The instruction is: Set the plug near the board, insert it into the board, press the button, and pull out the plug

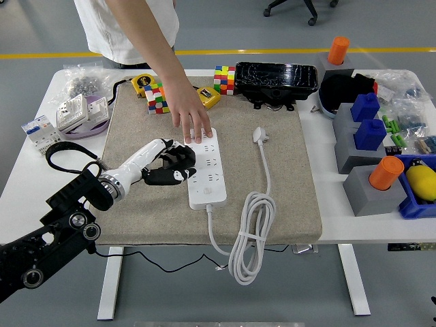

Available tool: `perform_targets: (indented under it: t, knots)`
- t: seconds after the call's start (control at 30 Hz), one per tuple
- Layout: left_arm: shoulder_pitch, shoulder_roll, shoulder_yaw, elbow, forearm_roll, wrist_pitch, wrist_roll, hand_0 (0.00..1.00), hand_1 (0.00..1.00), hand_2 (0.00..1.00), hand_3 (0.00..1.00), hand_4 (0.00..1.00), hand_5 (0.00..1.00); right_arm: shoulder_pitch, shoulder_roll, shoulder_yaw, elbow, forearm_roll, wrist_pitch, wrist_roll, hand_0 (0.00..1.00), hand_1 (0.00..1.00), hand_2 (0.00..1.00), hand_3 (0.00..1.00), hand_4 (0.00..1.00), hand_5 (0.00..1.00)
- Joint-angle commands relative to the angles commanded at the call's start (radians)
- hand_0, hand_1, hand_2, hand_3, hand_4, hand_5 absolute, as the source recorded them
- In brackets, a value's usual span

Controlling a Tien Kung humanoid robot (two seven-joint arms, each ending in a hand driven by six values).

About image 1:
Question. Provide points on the person's right hand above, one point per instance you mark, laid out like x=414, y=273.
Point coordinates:
x=185, y=102

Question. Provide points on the black cloth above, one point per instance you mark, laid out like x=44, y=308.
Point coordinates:
x=341, y=90

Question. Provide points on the orange cylinder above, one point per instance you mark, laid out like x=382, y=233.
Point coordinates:
x=338, y=49
x=385, y=172

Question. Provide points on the white circuit breaker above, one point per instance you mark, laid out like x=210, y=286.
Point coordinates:
x=39, y=131

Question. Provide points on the metal bracket under table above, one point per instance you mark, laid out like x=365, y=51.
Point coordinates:
x=305, y=248

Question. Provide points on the clear plastic bag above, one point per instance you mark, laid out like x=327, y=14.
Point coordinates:
x=399, y=83

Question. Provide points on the grey block holder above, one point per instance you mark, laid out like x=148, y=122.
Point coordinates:
x=355, y=158
x=343, y=119
x=321, y=63
x=361, y=201

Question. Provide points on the blue block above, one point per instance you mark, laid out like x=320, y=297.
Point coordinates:
x=370, y=135
x=365, y=107

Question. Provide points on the dark strip under table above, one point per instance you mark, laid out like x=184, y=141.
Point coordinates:
x=408, y=246

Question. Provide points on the white wall socket panel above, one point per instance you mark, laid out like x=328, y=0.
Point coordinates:
x=72, y=114
x=99, y=108

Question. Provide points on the light blue round container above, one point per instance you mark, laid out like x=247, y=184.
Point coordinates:
x=326, y=109

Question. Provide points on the small black module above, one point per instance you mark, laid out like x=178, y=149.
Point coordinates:
x=394, y=150

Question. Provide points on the black office chair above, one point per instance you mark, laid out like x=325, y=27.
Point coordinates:
x=308, y=8

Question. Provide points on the clear bag of small parts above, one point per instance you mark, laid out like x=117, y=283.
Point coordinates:
x=426, y=145

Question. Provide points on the white power strip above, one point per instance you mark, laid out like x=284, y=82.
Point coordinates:
x=207, y=194

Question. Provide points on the small metal clip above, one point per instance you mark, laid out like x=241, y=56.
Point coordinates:
x=314, y=109

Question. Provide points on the purple tape roll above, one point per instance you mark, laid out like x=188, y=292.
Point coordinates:
x=87, y=133

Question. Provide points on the yellow tape measure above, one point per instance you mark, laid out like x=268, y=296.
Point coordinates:
x=211, y=97
x=142, y=82

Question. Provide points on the grey-brown mat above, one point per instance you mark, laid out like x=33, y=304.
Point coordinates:
x=153, y=211

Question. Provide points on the clear bag of metal nuts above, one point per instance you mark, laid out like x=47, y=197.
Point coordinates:
x=84, y=85

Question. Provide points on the clear bag of blue parts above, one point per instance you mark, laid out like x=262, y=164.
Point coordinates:
x=411, y=119

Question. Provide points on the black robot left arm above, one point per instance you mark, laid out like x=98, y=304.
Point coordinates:
x=51, y=231

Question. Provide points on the colourful puzzle cube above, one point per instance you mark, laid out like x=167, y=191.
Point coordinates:
x=225, y=80
x=155, y=100

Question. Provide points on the black plug adapter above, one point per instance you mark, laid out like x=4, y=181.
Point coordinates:
x=160, y=177

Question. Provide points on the green peg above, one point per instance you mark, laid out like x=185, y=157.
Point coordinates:
x=391, y=126
x=395, y=139
x=396, y=125
x=385, y=121
x=403, y=141

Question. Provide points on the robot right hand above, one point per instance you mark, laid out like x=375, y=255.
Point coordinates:
x=434, y=304

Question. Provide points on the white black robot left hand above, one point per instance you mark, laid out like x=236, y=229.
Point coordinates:
x=143, y=156

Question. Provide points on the glossy black device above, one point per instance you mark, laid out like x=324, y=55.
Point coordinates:
x=276, y=78

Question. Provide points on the blue plastic bin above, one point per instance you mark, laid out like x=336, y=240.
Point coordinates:
x=409, y=208

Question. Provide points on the yellow toy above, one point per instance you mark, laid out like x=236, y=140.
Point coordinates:
x=423, y=181

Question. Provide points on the white table leg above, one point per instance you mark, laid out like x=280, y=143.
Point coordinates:
x=110, y=282
x=354, y=282

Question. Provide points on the person's right forearm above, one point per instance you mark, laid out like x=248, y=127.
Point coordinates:
x=146, y=37

